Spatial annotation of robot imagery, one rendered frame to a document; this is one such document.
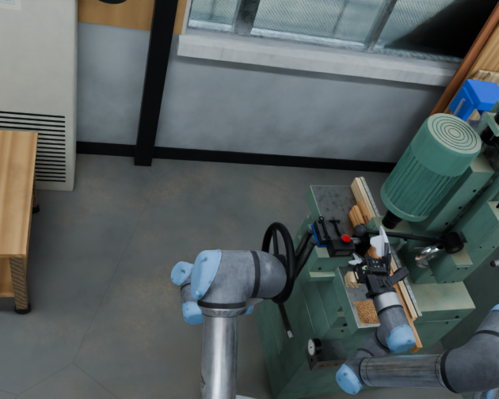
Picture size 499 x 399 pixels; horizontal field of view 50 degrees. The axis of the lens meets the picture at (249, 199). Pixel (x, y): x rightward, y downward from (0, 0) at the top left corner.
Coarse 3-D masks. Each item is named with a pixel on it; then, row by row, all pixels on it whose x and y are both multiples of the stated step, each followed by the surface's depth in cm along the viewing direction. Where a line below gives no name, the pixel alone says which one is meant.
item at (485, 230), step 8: (488, 208) 164; (496, 208) 163; (480, 216) 167; (488, 216) 164; (496, 216) 161; (472, 224) 171; (480, 224) 167; (488, 224) 164; (496, 224) 161; (464, 232) 174; (472, 232) 171; (480, 232) 167; (488, 232) 164; (496, 232) 164; (472, 240) 170; (480, 240) 167; (488, 240) 167; (496, 240) 168; (472, 248) 170; (480, 248) 170; (488, 248) 171
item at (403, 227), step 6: (372, 222) 186; (378, 222) 185; (402, 222) 188; (408, 222) 188; (366, 228) 190; (372, 228) 186; (378, 228) 183; (384, 228) 184; (396, 228) 185; (402, 228) 186; (408, 228) 187; (372, 234) 186; (390, 240) 187; (396, 240) 188
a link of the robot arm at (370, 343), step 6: (372, 336) 153; (366, 342) 152; (372, 342) 151; (378, 342) 150; (366, 348) 150; (372, 348) 150; (378, 348) 150; (384, 348) 150; (378, 354) 149; (384, 354) 150
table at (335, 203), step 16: (320, 192) 207; (336, 192) 209; (352, 192) 211; (320, 208) 201; (336, 208) 203; (320, 272) 186; (336, 272) 186; (336, 288) 186; (352, 288) 181; (352, 304) 177; (352, 320) 175
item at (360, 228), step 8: (360, 232) 156; (368, 232) 159; (376, 232) 160; (456, 232) 175; (416, 240) 168; (424, 240) 169; (432, 240) 170; (440, 240) 172; (448, 240) 173; (456, 240) 172; (464, 240) 175; (448, 248) 173; (456, 248) 173
